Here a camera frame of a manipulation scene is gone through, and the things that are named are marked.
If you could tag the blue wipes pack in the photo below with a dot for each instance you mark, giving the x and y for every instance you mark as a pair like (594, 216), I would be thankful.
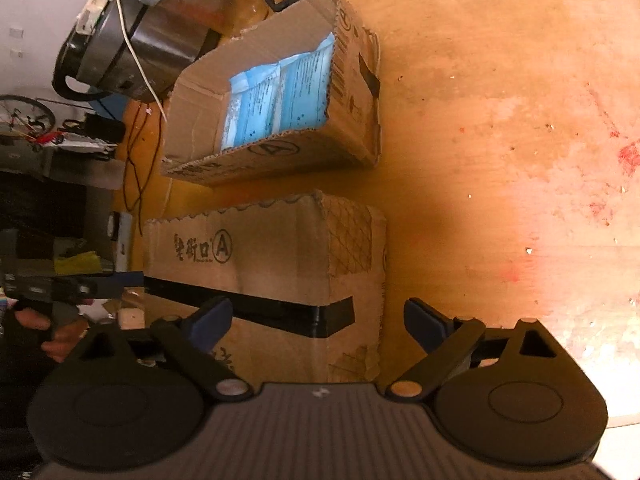
(251, 106)
(303, 91)

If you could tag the steel rice cooker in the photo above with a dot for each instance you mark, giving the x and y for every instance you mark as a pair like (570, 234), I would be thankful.
(125, 47)

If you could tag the open cardboard box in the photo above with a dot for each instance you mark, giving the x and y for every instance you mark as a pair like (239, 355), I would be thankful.
(350, 137)

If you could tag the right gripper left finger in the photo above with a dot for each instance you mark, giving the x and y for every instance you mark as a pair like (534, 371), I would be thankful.
(208, 325)

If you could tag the cardboard box lid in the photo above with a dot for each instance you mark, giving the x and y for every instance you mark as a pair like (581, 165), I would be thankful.
(305, 275)

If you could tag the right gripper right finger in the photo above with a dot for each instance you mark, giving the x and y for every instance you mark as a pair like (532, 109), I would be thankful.
(428, 327)

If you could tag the person left hand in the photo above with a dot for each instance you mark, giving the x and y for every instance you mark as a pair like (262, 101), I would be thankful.
(61, 340)

